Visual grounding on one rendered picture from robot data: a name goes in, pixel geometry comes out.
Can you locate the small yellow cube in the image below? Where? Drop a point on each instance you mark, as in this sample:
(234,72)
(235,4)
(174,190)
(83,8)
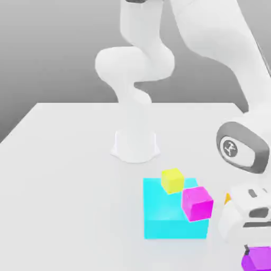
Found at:
(172,181)

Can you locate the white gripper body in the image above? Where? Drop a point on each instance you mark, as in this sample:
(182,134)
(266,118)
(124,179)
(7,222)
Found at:
(232,230)

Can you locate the large cyan box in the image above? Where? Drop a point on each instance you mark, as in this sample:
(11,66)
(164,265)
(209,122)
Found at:
(163,211)

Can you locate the small magenta cube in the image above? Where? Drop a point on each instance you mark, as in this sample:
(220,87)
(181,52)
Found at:
(198,204)

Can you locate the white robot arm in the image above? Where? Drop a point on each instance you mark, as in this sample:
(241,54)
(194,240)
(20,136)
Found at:
(135,61)

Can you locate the small purple cube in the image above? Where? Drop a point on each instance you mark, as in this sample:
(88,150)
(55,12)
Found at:
(259,260)

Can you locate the small orange cube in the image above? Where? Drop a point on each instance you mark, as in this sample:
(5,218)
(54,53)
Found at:
(227,199)

